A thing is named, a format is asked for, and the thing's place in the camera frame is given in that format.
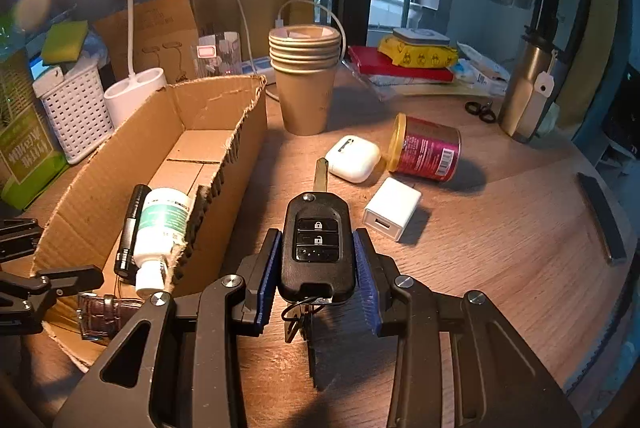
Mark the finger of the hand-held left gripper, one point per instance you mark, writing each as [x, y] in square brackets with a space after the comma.
[60, 280]
[20, 238]

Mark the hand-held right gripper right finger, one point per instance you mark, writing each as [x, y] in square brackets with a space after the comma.
[367, 288]

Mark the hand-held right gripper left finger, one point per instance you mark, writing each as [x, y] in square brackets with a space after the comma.
[267, 288]

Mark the dark leather wristwatch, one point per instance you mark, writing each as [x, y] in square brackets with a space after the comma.
[107, 313]

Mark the black car key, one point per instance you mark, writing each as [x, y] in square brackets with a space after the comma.
[315, 253]

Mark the white charger adapter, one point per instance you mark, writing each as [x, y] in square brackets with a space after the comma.
[392, 210]

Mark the black flashlight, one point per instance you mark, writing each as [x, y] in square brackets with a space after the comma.
[131, 228]

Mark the white pill bottle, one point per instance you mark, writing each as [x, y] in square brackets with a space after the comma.
[162, 223]

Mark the white earbuds case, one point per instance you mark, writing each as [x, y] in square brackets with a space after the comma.
[355, 158]

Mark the red tin can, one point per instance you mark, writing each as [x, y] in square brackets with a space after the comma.
[427, 148]

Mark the cardboard box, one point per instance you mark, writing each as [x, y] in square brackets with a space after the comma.
[150, 123]

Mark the green carton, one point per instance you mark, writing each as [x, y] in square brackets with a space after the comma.
[27, 148]

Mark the white plastic basket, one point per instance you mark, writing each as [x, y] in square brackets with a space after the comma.
[75, 118]

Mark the small lit screen device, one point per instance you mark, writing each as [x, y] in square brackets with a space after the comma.
[42, 67]

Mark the white desk lamp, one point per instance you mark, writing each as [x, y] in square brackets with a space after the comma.
[135, 96]

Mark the stack of paper cups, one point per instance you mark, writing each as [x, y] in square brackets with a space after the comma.
[305, 93]

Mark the yellow-green sponge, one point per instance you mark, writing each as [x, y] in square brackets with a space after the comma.
[64, 42]

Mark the black scissors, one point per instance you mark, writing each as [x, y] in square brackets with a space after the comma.
[481, 111]

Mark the white power strip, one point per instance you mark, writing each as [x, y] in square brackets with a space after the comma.
[257, 68]

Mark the red book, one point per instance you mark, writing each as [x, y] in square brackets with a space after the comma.
[380, 68]

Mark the yellow wipes packet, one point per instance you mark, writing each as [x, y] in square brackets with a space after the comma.
[417, 56]

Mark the steel tumbler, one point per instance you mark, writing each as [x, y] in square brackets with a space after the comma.
[522, 98]

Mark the black smartphone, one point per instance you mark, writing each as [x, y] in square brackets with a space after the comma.
[602, 218]

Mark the brown cardboard lamp package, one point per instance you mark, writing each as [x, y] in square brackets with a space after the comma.
[160, 33]

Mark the white tissue packet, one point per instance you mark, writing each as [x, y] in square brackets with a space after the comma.
[482, 68]

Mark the pale green cloth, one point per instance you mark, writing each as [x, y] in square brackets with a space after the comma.
[551, 116]

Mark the white flat device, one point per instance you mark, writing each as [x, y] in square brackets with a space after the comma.
[420, 36]

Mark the white paper tag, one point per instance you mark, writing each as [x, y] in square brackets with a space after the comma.
[543, 84]

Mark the narrow yellow curtain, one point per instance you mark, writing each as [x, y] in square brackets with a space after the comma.
[605, 8]

